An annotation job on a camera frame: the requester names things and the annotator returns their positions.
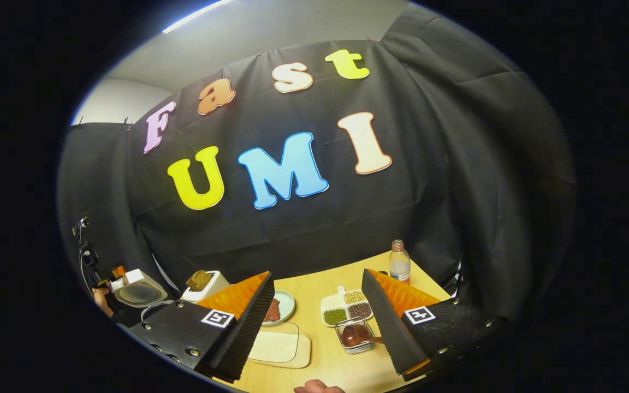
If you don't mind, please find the brown bread slice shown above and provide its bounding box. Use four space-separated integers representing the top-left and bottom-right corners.
185 269 215 292

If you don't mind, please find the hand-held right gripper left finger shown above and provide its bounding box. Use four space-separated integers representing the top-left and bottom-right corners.
129 271 275 383

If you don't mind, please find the clear plastic water bottle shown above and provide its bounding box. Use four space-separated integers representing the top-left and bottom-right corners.
389 239 412 286

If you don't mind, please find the pale green plate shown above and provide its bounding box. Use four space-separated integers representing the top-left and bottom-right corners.
262 289 296 327

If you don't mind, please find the white divided bean dish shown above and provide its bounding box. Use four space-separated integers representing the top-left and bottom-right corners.
320 285 375 329

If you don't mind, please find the black backdrop cloth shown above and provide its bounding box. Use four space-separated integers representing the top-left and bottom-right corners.
55 3 577 328

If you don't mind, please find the brown wooden spoon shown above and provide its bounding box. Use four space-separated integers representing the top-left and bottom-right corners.
340 323 384 349

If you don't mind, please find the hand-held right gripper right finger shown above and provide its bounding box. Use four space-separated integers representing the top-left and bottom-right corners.
362 269 512 383

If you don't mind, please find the large ceiling light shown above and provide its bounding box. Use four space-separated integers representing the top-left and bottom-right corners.
161 0 236 35

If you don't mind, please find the white rice cooker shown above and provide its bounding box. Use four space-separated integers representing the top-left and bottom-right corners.
110 268 176 328

